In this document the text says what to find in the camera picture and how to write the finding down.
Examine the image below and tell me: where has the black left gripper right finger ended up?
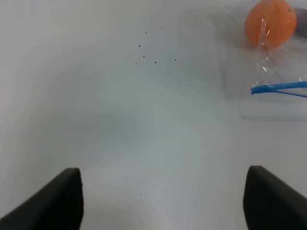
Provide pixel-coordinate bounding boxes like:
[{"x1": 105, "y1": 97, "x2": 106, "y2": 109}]
[{"x1": 243, "y1": 166, "x2": 307, "y2": 230}]

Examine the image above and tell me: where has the clear blue-zipper file bag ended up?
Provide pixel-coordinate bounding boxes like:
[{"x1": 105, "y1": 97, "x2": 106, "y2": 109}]
[{"x1": 211, "y1": 0, "x2": 307, "y2": 121}]

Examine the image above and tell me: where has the dark purple eggplant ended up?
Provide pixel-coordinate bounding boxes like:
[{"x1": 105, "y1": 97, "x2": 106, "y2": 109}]
[{"x1": 294, "y1": 8, "x2": 307, "y2": 38}]

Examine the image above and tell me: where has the orange fruit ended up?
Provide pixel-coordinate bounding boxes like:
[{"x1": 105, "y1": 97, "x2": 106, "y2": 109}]
[{"x1": 245, "y1": 0, "x2": 297, "y2": 50}]

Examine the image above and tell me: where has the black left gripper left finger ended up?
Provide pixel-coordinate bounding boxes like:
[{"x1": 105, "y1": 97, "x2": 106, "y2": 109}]
[{"x1": 0, "y1": 168, "x2": 84, "y2": 230}]

